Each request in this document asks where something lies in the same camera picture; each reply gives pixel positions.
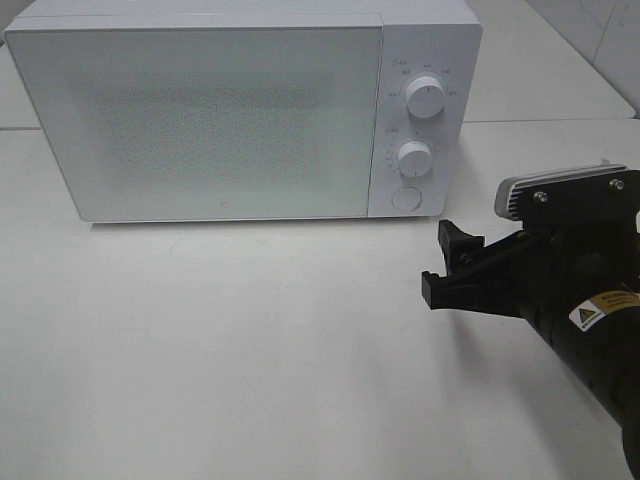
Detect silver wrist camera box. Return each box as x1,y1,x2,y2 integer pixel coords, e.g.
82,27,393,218
494,161,628,221

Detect white microwave oven body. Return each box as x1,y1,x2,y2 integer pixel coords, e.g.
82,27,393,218
3,1,483,221

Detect upper white rotary knob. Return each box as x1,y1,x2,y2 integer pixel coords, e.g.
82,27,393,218
404,73,445,119

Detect white microwave door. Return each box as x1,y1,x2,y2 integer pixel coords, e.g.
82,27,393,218
7,28,381,223

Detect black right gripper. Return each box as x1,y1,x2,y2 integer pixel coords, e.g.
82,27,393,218
421,169,639,345

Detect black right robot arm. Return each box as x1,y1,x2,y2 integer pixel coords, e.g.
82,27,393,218
422,164,639,473

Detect white rotary knob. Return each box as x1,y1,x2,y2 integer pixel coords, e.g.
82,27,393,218
404,73,445,119
396,141,433,178

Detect lower white rotary knob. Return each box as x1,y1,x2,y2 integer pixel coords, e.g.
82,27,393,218
396,141,433,178

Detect round white door button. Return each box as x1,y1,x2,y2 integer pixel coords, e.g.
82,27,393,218
391,187,422,211

